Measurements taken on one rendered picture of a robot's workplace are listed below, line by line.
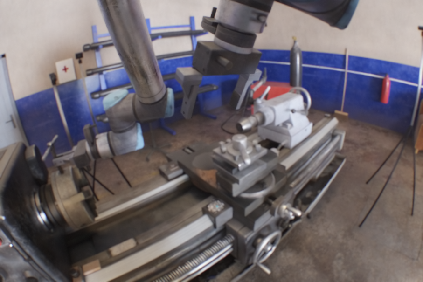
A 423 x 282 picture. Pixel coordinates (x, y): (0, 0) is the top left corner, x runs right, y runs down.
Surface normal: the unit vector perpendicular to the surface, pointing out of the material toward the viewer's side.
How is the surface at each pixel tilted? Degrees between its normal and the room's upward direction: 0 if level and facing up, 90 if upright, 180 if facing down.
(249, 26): 111
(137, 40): 119
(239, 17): 99
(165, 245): 36
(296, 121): 66
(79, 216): 92
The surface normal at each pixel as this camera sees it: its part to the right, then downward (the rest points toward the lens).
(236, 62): 0.55, 0.62
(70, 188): 0.35, -0.53
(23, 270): 0.62, 0.25
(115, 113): 0.08, 0.48
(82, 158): 0.40, 0.32
